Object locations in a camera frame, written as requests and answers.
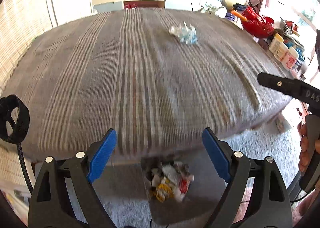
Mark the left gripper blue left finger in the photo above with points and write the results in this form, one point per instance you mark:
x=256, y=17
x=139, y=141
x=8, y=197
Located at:
x=50, y=205

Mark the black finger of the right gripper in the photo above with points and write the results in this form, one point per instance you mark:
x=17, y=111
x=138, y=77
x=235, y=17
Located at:
x=291, y=87

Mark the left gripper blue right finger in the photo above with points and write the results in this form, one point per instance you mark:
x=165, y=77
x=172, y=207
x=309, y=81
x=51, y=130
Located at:
x=269, y=204

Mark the blue white plastic wrapper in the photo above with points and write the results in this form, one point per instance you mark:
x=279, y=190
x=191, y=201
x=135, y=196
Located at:
x=185, y=34

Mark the dark grey trash bin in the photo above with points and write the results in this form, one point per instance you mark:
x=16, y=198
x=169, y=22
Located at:
x=203, y=195

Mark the crumpled paper trash in bin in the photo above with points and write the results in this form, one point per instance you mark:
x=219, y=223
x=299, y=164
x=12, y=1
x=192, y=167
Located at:
x=169, y=181

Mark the person's right hand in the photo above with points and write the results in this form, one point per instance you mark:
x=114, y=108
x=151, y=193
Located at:
x=304, y=157

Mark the pink labelled white bottle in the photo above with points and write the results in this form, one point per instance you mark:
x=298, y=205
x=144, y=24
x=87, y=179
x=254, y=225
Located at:
x=290, y=58

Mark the white lotion bottle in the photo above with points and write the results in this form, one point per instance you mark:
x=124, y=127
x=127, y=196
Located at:
x=277, y=47

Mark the red mesh bowl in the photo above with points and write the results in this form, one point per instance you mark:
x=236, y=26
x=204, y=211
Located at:
x=256, y=25

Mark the grey plaid table cloth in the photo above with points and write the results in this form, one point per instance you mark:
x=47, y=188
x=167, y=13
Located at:
x=123, y=70

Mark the woven folding screen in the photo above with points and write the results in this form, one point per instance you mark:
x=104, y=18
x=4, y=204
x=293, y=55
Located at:
x=21, y=22

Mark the orange handled utensil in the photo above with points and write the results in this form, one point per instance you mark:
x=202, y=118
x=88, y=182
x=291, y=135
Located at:
x=240, y=16

